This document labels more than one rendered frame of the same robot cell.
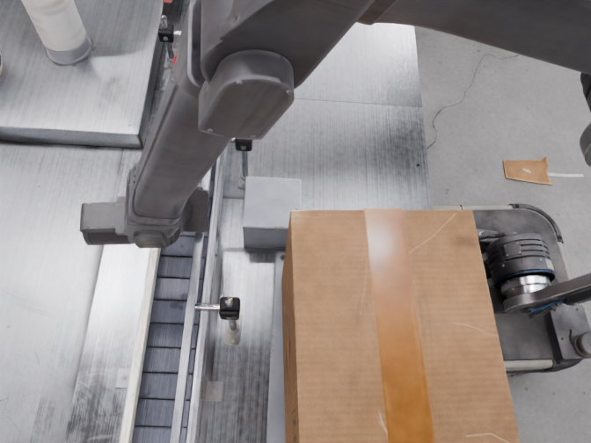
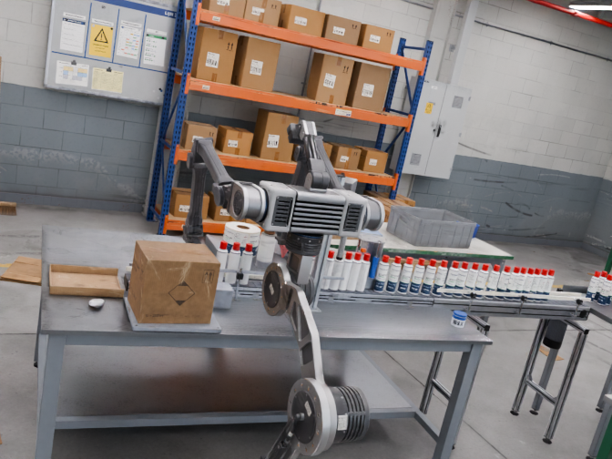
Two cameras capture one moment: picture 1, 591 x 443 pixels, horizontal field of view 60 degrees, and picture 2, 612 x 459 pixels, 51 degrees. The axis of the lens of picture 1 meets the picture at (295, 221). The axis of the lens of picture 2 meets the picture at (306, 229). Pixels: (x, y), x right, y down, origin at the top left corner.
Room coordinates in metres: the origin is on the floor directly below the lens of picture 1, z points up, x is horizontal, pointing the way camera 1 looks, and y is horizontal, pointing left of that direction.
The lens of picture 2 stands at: (-0.13, -2.68, 1.95)
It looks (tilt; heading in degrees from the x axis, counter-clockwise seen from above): 14 degrees down; 72
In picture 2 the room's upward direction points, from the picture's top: 12 degrees clockwise
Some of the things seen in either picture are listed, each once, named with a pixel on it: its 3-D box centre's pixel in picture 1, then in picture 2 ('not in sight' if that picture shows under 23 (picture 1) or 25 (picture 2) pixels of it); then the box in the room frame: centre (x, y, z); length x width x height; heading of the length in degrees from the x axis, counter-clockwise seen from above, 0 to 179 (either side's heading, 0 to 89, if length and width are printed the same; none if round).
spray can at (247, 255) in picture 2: not in sight; (245, 263); (0.54, 0.21, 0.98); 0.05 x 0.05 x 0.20
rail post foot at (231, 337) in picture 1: (233, 328); not in sight; (0.20, 0.08, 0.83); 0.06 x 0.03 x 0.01; 5
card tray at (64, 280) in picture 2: not in sight; (86, 280); (-0.18, 0.13, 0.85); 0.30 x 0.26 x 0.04; 7
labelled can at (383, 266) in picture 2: not in sight; (382, 273); (1.30, 0.30, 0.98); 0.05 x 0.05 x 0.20
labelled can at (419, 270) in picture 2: not in sight; (417, 276); (1.52, 0.32, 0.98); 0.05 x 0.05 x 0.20
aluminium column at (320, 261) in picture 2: not in sight; (324, 243); (0.87, 0.10, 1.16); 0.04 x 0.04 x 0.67; 7
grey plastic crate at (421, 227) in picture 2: not in sight; (430, 227); (2.38, 1.88, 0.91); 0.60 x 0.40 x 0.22; 14
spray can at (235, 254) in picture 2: not in sight; (233, 262); (0.48, 0.20, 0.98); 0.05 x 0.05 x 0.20
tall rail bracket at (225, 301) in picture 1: (217, 315); not in sight; (0.20, 0.10, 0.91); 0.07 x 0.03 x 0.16; 97
